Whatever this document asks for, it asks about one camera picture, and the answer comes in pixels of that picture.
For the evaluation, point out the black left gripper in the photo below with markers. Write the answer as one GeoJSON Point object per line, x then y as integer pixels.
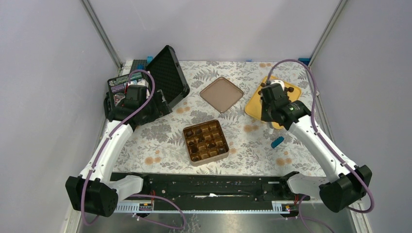
{"type": "Point", "coordinates": [163, 109]}

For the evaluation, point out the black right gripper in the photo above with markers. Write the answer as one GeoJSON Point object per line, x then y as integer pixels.
{"type": "Point", "coordinates": [264, 117]}

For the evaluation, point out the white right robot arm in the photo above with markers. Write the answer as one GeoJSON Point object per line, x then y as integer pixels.
{"type": "Point", "coordinates": [345, 182]}

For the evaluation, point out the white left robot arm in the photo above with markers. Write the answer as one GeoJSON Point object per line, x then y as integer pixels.
{"type": "Point", "coordinates": [93, 191]}

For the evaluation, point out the gold chocolate tin box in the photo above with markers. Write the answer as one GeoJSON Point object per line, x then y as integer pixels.
{"type": "Point", "coordinates": [207, 144]}

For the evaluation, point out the black open hard case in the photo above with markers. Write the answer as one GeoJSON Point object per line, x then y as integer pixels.
{"type": "Point", "coordinates": [163, 72]}

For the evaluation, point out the yellow plastic tray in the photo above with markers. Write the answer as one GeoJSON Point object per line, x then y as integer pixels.
{"type": "Point", "coordinates": [253, 107]}

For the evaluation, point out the blue toy brick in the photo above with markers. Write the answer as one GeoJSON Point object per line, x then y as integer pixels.
{"type": "Point", "coordinates": [277, 142]}

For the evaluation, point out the floral tablecloth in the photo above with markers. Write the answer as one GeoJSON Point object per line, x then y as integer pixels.
{"type": "Point", "coordinates": [159, 147]}

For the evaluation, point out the brown square tin lid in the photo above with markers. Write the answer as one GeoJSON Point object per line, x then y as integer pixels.
{"type": "Point", "coordinates": [221, 94]}

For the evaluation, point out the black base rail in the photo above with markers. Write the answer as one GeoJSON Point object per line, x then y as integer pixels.
{"type": "Point", "coordinates": [194, 193]}

